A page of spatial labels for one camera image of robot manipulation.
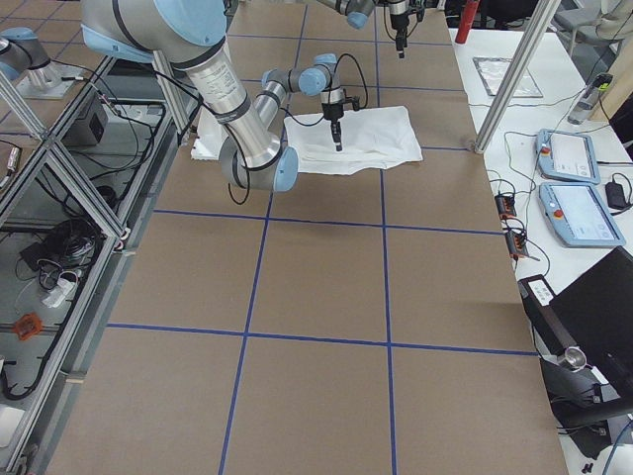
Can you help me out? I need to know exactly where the black framed silver sheet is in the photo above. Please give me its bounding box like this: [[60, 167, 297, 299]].
[[473, 56, 543, 98]]

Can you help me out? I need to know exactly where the black laptop computer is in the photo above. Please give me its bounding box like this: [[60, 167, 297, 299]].
[[518, 246, 632, 395]]

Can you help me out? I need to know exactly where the far blue teach pendant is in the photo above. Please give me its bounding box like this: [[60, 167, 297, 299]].
[[535, 129, 600, 184]]

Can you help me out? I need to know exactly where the orange black electronics module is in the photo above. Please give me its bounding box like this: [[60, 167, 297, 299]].
[[495, 193, 517, 221], [504, 230, 529, 260]]

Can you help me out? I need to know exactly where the blue teach pendant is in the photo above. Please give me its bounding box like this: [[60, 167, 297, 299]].
[[538, 182, 626, 248], [535, 129, 600, 184]]

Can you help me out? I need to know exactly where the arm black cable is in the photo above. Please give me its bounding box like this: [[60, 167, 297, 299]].
[[226, 52, 370, 205]]

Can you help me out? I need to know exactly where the black power adapter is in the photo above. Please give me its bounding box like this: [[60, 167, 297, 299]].
[[605, 181, 629, 211]]

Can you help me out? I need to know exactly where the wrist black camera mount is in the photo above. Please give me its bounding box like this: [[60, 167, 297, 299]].
[[408, 0, 426, 23], [343, 96, 361, 112]]

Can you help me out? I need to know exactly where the white printed t-shirt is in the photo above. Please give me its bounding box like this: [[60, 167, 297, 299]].
[[284, 106, 423, 175]]

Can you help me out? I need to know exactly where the orange connector part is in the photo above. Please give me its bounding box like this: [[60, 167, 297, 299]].
[[12, 313, 43, 341]]

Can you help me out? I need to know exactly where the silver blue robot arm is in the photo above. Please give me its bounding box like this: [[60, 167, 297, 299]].
[[318, 0, 424, 59], [81, 1, 342, 192]]

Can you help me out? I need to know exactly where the near blue teach pendant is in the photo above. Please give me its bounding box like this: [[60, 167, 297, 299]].
[[538, 182, 626, 248]]

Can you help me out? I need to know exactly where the aluminium frame post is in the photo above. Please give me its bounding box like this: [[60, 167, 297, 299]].
[[473, 0, 561, 154]]

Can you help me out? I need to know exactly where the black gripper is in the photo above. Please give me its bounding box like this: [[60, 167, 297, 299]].
[[321, 101, 344, 151], [389, 13, 409, 58]]

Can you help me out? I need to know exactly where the red cylinder bottle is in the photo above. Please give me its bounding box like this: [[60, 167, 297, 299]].
[[455, 0, 480, 45]]

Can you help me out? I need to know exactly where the white central pedestal column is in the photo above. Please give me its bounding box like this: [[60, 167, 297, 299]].
[[191, 107, 227, 161]]

